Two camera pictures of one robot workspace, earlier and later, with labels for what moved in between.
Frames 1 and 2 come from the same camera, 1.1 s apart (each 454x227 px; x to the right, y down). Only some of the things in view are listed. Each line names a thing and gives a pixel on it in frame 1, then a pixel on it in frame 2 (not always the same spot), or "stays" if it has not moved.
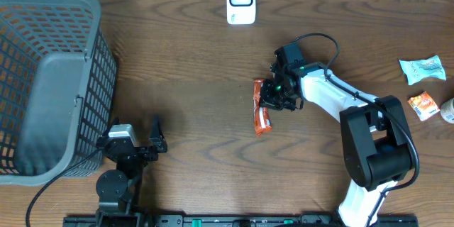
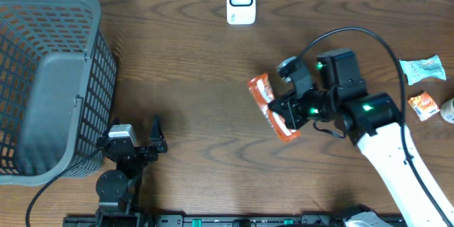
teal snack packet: x=418 y=70 stays
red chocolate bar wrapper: x=263 y=123 to x=262 y=89
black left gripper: x=157 y=145 stays
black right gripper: x=267 y=100 to x=291 y=110
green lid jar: x=447 y=111 stays
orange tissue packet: x=425 y=106 stays
